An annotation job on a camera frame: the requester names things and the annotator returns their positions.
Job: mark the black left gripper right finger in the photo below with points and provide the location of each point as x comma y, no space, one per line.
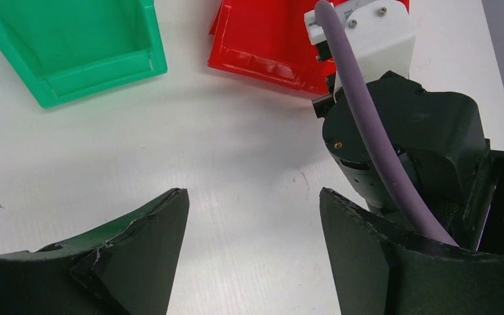
379,267

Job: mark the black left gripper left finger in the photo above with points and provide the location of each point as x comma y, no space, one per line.
125,266

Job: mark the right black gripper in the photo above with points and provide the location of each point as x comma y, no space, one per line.
439,139

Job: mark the green plastic bin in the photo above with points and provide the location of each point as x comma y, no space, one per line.
67,50

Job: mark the red plastic double bin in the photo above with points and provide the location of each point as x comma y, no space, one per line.
279,42

